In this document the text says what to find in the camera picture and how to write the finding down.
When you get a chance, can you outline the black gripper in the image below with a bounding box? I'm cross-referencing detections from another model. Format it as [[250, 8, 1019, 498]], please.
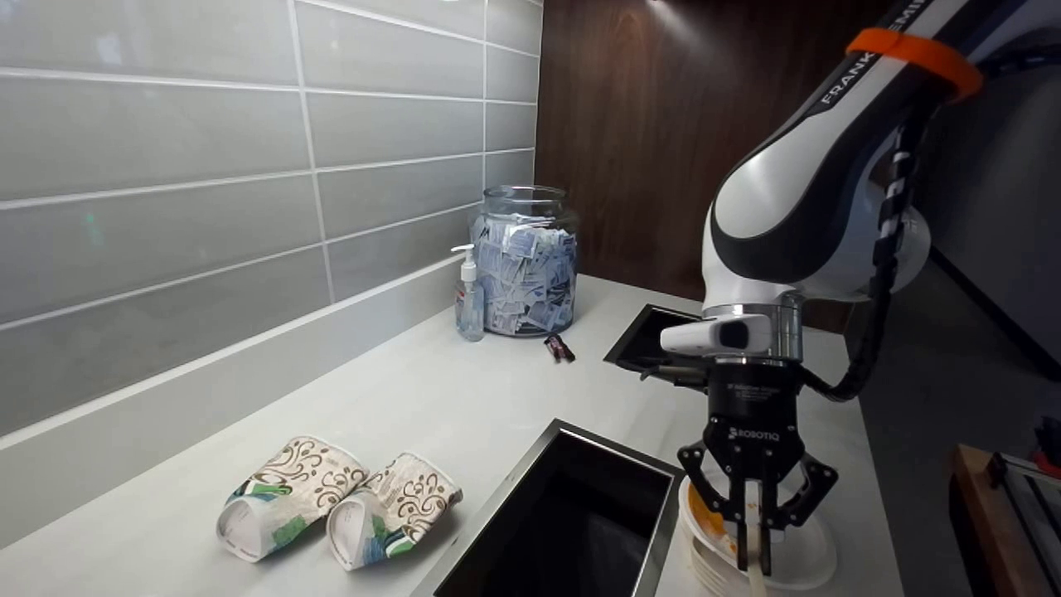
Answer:
[[676, 362, 838, 578]]

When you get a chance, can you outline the cream plastic spoon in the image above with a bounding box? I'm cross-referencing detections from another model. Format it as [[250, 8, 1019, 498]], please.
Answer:
[[743, 479, 774, 597]]

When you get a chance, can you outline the big orange food piece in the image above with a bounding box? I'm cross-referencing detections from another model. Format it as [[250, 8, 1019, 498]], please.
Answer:
[[690, 490, 731, 546]]

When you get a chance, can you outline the white paper plate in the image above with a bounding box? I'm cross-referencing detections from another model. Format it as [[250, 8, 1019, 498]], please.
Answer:
[[672, 476, 841, 597]]

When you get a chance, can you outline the wooden cart top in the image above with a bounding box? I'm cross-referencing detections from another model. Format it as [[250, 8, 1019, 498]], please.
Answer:
[[948, 440, 1061, 597]]

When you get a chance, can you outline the dark candy wrapper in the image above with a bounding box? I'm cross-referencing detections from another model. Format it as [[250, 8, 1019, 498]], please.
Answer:
[[540, 329, 580, 365]]

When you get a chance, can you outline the glass jar of packets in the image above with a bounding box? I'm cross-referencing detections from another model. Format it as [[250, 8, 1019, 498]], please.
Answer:
[[470, 184, 580, 337]]

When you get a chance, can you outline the small clear sanitiser bottle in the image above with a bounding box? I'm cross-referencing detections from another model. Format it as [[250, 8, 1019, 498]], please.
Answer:
[[455, 243, 489, 344]]

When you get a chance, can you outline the right snack bag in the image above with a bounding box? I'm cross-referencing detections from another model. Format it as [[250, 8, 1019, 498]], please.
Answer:
[[326, 447, 463, 574]]

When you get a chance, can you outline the crushed patterned paper cup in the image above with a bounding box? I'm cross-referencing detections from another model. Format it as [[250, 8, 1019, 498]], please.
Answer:
[[212, 434, 373, 564]]

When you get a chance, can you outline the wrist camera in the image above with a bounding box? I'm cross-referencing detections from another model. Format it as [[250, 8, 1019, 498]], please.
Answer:
[[655, 313, 783, 362]]

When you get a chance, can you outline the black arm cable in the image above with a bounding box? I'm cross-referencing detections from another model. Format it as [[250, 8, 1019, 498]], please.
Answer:
[[799, 131, 926, 405]]

